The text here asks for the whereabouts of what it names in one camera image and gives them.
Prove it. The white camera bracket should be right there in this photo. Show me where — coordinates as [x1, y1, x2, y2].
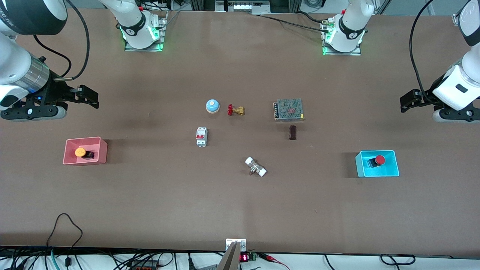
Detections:
[225, 238, 247, 252]

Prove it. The black power strip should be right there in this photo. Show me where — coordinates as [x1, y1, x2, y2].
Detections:
[129, 260, 160, 270]

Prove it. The metal mesh power supply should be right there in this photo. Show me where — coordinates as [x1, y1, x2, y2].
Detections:
[273, 98, 305, 122]

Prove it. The black cable on table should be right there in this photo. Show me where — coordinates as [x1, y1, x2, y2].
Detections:
[259, 14, 333, 29]

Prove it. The black looped cable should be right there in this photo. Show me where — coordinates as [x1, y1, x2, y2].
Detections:
[46, 213, 84, 267]

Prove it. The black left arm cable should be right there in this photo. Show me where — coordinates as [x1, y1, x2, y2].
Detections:
[409, 0, 445, 104]

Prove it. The metal rack device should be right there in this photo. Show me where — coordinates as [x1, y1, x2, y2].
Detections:
[215, 0, 271, 12]

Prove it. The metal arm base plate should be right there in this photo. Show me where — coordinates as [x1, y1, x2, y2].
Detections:
[322, 18, 362, 56]
[124, 10, 168, 52]

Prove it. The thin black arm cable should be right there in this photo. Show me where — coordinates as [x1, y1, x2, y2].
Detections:
[33, 34, 72, 77]

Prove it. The black coiled cable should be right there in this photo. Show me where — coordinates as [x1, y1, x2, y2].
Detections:
[380, 254, 416, 266]

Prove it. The red clip lead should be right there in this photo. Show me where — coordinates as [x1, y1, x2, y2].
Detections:
[259, 253, 291, 270]

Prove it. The grey metal bar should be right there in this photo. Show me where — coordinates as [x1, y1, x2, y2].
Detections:
[217, 242, 241, 270]

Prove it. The cyan plastic bin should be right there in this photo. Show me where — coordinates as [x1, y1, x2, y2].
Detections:
[355, 150, 400, 178]

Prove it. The red push button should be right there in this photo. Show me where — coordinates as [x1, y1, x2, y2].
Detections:
[367, 154, 386, 168]

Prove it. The pink plastic bin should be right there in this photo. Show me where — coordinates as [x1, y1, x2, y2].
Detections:
[63, 137, 108, 165]

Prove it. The yellow push button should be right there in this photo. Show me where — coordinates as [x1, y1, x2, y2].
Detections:
[75, 147, 95, 160]

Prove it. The white circuit breaker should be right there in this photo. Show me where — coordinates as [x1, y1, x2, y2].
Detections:
[195, 127, 208, 147]

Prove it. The white capped metal fitting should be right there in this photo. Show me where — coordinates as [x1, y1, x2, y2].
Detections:
[245, 156, 267, 177]

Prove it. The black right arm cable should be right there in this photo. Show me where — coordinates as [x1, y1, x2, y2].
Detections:
[54, 0, 91, 81]

